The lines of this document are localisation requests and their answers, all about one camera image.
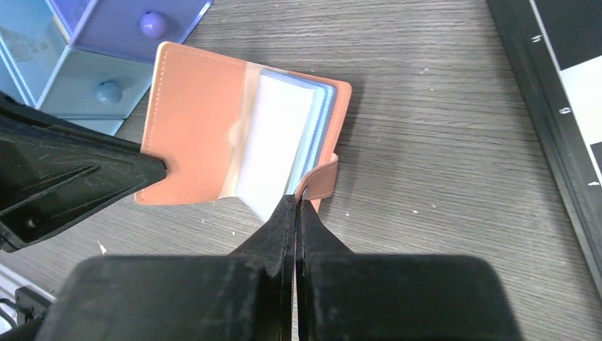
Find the orange leather card holder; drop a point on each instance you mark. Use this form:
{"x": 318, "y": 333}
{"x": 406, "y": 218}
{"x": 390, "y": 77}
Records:
{"x": 226, "y": 127}

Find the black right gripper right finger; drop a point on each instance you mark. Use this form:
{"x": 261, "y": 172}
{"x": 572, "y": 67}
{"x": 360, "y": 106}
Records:
{"x": 343, "y": 295}

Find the blue purple drawer organizer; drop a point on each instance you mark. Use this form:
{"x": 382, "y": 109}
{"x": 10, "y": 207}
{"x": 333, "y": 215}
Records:
{"x": 88, "y": 62}

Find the black white chessboard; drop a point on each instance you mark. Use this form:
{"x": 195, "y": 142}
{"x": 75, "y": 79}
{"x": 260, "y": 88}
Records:
{"x": 554, "y": 49}

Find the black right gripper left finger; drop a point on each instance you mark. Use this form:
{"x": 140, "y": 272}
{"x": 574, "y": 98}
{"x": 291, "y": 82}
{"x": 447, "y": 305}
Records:
{"x": 172, "y": 297}

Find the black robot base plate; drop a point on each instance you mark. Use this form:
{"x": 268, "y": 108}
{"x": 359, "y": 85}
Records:
{"x": 25, "y": 314}

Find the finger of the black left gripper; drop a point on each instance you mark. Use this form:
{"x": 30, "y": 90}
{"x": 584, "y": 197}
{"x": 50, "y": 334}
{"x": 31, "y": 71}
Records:
{"x": 55, "y": 174}

